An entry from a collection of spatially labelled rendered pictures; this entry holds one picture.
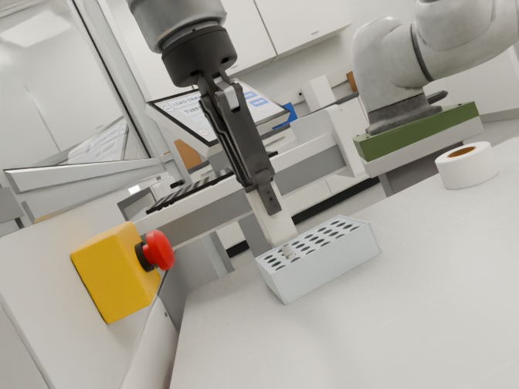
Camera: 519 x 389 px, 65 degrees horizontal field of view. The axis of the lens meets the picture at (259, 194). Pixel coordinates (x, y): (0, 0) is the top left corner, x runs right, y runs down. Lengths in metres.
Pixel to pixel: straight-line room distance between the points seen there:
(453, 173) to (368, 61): 0.58
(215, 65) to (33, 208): 0.21
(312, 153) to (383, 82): 0.53
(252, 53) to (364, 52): 3.16
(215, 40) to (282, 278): 0.25
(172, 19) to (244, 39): 3.84
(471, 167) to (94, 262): 0.46
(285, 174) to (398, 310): 0.30
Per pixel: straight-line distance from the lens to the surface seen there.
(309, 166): 0.61
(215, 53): 0.43
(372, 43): 1.12
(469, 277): 0.38
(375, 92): 1.12
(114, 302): 0.39
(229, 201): 0.60
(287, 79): 4.64
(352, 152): 0.61
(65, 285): 0.36
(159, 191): 0.90
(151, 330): 0.51
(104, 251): 0.38
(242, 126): 0.40
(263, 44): 4.29
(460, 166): 0.59
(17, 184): 0.37
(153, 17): 0.44
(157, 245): 0.39
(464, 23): 1.05
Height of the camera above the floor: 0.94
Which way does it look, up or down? 8 degrees down
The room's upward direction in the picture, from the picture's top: 25 degrees counter-clockwise
